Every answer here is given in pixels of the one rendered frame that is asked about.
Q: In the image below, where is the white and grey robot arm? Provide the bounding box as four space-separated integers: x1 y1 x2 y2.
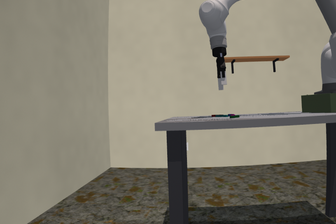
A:
199 0 336 94

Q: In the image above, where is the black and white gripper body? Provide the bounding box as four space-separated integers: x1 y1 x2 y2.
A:
212 47 226 60

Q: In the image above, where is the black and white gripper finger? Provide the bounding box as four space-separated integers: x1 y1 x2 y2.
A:
217 53 227 85
216 61 224 90

